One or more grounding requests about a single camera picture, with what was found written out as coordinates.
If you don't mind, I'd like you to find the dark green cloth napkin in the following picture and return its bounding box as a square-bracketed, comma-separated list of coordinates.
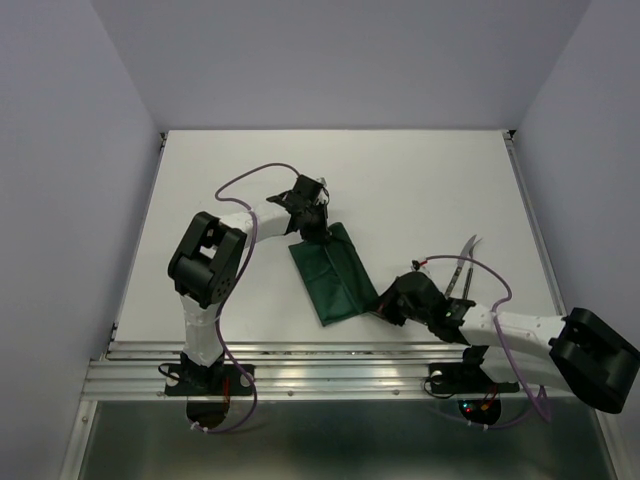
[289, 222, 379, 327]

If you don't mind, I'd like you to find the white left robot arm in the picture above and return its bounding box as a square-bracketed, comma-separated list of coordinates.
[168, 175, 329, 394]

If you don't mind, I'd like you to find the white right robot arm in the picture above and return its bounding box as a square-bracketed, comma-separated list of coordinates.
[367, 271, 639, 414]

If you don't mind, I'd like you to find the steel fork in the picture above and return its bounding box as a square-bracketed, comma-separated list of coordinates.
[444, 234, 477, 297]

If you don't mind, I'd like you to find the steel table knife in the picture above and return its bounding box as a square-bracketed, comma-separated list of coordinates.
[462, 238, 482, 300]

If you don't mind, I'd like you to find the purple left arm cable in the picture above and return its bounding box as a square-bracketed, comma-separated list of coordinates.
[189, 162, 301, 434]

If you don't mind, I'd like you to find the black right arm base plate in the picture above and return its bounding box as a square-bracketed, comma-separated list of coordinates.
[428, 347, 520, 396]

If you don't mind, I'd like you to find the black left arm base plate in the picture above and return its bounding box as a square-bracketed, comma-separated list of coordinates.
[157, 353, 254, 397]

